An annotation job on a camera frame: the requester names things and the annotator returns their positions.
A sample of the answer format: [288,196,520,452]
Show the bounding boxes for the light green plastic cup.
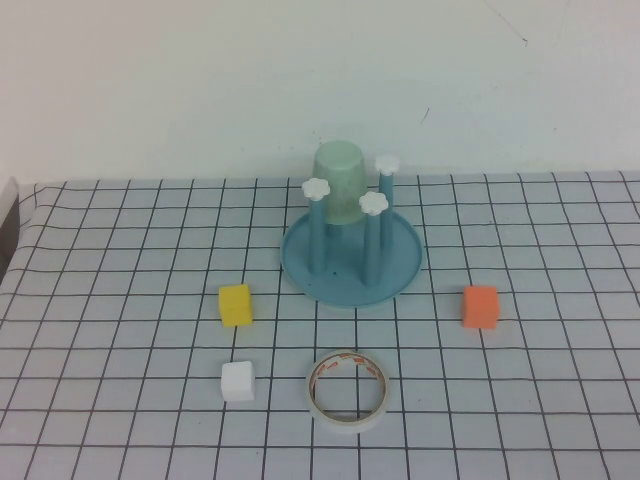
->
[313,141,368,227]

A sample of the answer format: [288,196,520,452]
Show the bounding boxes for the yellow foam cube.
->
[218,283,253,329]

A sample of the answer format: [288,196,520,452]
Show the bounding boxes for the blue cup stand white caps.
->
[279,154,425,307]

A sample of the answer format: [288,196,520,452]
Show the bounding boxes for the white tape roll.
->
[305,349,393,435]

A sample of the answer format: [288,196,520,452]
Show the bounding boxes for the white black-grid tablecloth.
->
[0,170,640,480]

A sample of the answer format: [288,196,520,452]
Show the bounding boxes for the orange foam cube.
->
[462,284,501,330]

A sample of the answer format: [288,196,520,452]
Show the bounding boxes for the white foam cube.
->
[220,360,257,403]

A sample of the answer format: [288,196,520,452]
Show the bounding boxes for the grey white table edge fixture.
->
[0,177,21,274]

